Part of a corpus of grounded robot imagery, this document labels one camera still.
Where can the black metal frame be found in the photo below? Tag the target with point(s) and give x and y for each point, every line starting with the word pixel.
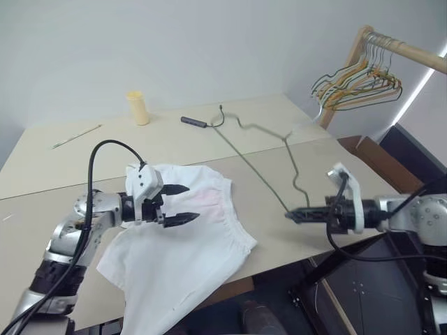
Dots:
pixel 363 289

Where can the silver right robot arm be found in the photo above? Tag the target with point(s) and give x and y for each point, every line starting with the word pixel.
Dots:
pixel 415 216

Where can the grey usb hub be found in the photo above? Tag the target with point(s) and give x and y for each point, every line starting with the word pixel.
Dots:
pixel 193 121

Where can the thin pale stick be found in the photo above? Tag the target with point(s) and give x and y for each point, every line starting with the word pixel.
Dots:
pixel 75 137

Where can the brown cardboard box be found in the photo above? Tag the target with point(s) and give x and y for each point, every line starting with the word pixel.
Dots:
pixel 384 164

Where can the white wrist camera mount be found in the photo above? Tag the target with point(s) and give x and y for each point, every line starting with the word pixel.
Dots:
pixel 357 209
pixel 148 181

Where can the yellow plastic cup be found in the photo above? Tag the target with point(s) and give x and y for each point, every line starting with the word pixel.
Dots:
pixel 139 108

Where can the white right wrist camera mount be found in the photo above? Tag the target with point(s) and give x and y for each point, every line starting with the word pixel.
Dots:
pixel 357 209

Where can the white shorts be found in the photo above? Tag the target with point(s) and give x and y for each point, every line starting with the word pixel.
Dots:
pixel 174 251

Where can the wooden clothes rack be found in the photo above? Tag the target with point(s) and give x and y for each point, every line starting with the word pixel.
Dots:
pixel 415 52

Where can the dark rounded shape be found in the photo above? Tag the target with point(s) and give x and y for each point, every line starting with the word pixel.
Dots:
pixel 260 319

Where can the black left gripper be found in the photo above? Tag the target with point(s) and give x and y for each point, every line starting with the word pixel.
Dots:
pixel 153 211

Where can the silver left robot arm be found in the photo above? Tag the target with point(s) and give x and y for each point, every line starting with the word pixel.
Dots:
pixel 94 213

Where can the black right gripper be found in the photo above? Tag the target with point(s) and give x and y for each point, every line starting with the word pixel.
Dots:
pixel 340 216

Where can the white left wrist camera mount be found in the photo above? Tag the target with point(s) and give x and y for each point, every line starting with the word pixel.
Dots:
pixel 148 181

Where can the dark cabinet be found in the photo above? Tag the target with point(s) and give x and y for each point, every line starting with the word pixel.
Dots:
pixel 415 153

